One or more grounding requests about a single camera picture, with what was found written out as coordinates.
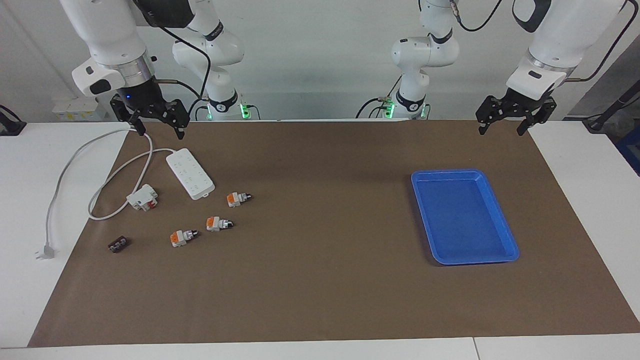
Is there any black tripod stand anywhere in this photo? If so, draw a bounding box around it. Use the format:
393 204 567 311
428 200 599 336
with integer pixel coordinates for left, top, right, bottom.
582 79 640 134

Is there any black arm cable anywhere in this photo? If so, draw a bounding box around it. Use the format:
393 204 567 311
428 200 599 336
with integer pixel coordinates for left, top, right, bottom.
151 24 214 119
450 0 640 84

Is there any white red circuit breaker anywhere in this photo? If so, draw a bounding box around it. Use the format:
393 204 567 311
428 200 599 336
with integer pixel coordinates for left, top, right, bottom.
126 184 159 212

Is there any black base cable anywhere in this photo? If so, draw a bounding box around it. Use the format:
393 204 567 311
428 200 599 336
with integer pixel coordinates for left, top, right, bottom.
355 75 404 120

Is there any blue plastic tray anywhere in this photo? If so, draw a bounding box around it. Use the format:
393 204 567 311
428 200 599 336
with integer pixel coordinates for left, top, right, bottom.
411 169 521 266

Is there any white power strip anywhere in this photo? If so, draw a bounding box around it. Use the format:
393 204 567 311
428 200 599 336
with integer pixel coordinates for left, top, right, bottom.
166 148 216 201

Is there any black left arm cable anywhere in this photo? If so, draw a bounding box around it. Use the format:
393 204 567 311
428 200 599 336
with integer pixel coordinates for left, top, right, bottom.
450 0 640 84

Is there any white power cable with plug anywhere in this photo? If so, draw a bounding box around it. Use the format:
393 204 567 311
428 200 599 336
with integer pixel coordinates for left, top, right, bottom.
35 127 177 261

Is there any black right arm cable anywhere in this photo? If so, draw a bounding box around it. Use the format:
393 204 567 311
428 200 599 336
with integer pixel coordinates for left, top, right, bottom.
151 24 214 119

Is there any blue crate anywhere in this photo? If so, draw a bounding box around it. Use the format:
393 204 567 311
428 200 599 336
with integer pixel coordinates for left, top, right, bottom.
616 127 640 176

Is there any black clamp stand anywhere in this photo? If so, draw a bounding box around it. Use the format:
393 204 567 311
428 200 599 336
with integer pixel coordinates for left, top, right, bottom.
0 104 27 137

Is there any brown table mat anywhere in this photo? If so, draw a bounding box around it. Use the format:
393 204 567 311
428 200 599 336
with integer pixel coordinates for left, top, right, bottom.
27 119 640 348

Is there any white background box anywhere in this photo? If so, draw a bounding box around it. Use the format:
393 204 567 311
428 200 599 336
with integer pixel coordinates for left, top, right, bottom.
52 97 107 122

